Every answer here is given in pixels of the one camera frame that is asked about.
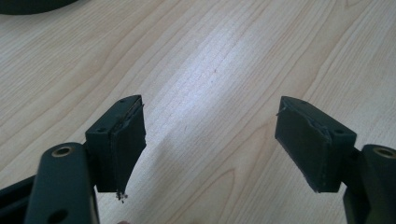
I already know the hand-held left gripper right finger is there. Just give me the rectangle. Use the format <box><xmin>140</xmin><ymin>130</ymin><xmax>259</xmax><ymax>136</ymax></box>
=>
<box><xmin>274</xmin><ymin>95</ymin><xmax>358</xmax><ymax>194</ymax></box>

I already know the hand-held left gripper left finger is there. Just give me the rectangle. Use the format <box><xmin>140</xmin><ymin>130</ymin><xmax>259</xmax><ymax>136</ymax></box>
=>
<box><xmin>84</xmin><ymin>94</ymin><xmax>148</xmax><ymax>203</ymax></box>

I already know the dark round object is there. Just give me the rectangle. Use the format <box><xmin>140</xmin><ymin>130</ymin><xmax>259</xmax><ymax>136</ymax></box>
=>
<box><xmin>0</xmin><ymin>0</ymin><xmax>78</xmax><ymax>16</ymax></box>

